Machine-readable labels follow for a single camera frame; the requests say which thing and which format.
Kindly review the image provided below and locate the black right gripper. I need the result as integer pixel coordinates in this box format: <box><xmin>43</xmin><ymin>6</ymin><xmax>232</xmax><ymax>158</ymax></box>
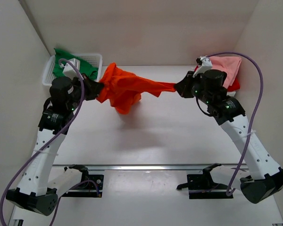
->
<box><xmin>173</xmin><ymin>72</ymin><xmax>210</xmax><ymax>105</ymax></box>

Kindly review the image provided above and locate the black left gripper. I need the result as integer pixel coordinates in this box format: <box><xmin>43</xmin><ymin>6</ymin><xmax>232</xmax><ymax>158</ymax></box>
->
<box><xmin>71</xmin><ymin>68</ymin><xmax>105</xmax><ymax>104</ymax></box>

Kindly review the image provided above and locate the orange t shirt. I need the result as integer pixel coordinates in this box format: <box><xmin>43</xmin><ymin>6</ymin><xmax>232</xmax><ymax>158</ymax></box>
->
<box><xmin>97</xmin><ymin>63</ymin><xmax>175</xmax><ymax>114</ymax></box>

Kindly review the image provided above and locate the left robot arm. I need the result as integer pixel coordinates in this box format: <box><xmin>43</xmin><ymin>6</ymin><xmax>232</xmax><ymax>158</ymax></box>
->
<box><xmin>5</xmin><ymin>77</ymin><xmax>104</xmax><ymax>216</ymax></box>

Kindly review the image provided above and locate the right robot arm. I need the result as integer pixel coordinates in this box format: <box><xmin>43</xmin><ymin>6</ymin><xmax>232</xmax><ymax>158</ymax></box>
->
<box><xmin>174</xmin><ymin>69</ymin><xmax>283</xmax><ymax>204</ymax></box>

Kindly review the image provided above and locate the green t shirt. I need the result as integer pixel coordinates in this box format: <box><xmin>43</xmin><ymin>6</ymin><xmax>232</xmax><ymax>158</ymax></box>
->
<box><xmin>52</xmin><ymin>48</ymin><xmax>100</xmax><ymax>81</ymax></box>

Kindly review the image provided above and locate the white plastic basket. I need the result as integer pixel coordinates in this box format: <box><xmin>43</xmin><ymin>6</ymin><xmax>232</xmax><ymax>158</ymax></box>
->
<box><xmin>42</xmin><ymin>53</ymin><xmax>102</xmax><ymax>87</ymax></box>

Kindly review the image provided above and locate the pink folded t shirt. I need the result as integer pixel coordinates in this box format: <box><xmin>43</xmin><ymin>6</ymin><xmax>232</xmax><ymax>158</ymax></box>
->
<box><xmin>209</xmin><ymin>56</ymin><xmax>242</xmax><ymax>88</ymax></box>

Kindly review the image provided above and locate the red folded t shirt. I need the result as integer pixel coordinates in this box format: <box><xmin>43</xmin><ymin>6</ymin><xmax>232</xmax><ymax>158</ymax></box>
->
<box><xmin>193</xmin><ymin>65</ymin><xmax>241</xmax><ymax>93</ymax></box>

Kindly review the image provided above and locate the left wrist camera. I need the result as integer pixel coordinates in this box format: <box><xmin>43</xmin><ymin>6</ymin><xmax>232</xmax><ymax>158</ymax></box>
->
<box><xmin>62</xmin><ymin>58</ymin><xmax>81</xmax><ymax>79</ymax></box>

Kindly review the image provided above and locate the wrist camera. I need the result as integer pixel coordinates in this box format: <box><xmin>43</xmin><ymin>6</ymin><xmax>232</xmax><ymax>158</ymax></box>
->
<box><xmin>193</xmin><ymin>56</ymin><xmax>213</xmax><ymax>78</ymax></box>
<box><xmin>62</xmin><ymin>58</ymin><xmax>81</xmax><ymax>79</ymax></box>

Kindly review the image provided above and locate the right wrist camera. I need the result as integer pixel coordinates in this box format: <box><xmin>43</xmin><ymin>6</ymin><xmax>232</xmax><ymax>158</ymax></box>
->
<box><xmin>193</xmin><ymin>56</ymin><xmax>213</xmax><ymax>78</ymax></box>

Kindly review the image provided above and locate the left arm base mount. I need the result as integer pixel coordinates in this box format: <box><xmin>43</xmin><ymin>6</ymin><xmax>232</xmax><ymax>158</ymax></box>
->
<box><xmin>62</xmin><ymin>165</ymin><xmax>104</xmax><ymax>198</ymax></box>

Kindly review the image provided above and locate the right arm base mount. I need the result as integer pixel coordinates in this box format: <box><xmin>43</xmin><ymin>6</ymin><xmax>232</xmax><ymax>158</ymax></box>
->
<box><xmin>176</xmin><ymin>163</ymin><xmax>233</xmax><ymax>200</ymax></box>

